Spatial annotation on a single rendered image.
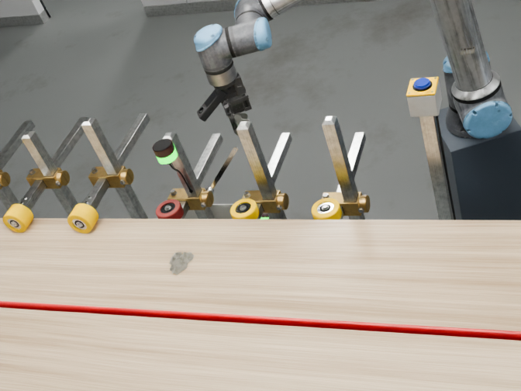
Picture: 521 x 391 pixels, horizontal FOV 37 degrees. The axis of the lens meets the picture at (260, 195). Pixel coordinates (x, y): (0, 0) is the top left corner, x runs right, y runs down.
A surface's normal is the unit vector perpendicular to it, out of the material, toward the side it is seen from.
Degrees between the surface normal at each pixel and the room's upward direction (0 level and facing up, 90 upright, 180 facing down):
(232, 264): 0
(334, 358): 0
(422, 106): 90
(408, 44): 0
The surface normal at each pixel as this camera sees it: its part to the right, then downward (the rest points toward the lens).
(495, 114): 0.08, 0.70
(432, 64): -0.28, -0.72
